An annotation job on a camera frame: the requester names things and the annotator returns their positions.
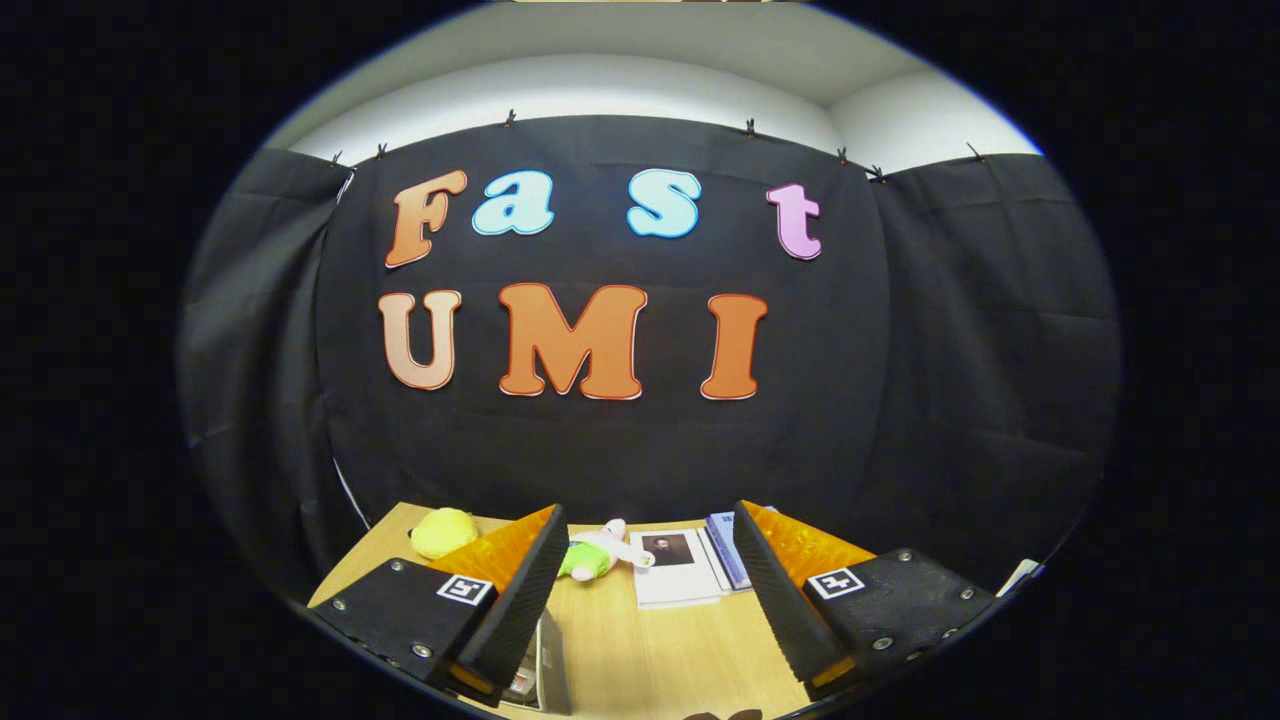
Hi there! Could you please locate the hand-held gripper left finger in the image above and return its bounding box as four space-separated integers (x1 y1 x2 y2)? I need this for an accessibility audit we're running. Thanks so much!
312 503 570 707

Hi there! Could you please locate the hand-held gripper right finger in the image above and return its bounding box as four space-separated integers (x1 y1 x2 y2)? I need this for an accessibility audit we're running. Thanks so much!
730 498 1002 702

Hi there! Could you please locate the grey fabric storage box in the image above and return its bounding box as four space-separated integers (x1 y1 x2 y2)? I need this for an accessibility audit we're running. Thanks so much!
500 608 574 717

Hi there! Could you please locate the blue book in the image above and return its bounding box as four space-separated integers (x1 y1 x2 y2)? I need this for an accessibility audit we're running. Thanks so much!
705 510 757 591

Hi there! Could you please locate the green and white plush toy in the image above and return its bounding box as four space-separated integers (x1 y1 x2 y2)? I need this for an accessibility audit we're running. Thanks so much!
557 518 657 583

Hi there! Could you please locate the white book with portrait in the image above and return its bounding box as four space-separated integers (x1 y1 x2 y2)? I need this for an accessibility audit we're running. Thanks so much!
628 527 724 610

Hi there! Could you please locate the yellow plush toy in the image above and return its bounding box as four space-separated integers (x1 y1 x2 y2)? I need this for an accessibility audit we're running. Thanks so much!
409 507 480 560

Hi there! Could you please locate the row of black clips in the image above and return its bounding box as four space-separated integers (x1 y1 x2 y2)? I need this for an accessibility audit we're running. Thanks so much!
328 108 989 186

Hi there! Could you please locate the white cable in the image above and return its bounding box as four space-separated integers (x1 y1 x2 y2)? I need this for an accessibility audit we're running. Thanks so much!
331 453 372 532

